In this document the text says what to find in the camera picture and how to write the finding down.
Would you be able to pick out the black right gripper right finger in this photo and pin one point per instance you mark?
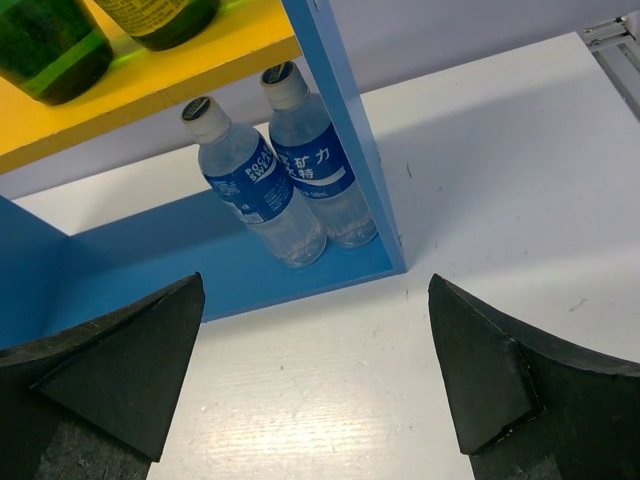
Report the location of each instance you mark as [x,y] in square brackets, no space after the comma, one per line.
[526,404]

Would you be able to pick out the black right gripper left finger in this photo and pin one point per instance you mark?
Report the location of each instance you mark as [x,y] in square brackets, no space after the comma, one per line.
[96,401]

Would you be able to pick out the green glass Perrier bottle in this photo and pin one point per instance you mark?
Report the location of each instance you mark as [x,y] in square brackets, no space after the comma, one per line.
[53,51]

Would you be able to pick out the blue and yellow wooden shelf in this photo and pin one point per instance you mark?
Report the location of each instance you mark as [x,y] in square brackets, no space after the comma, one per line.
[88,247]

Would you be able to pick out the clear Pocari Sweat bottle left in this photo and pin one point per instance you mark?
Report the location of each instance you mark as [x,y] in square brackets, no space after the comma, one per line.
[244,172]

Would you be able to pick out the clear pocari sweat bottle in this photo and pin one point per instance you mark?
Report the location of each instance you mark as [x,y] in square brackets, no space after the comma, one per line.
[244,172]
[305,140]

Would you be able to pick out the clear Pocari Sweat bottle right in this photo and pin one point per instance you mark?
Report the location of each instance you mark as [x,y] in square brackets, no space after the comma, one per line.
[305,140]

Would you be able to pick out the green glass bottle yellow label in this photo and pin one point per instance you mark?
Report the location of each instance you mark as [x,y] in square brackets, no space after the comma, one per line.
[160,25]

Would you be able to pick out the aluminium mounting rail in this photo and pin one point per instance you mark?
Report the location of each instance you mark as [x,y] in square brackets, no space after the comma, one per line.
[615,46]

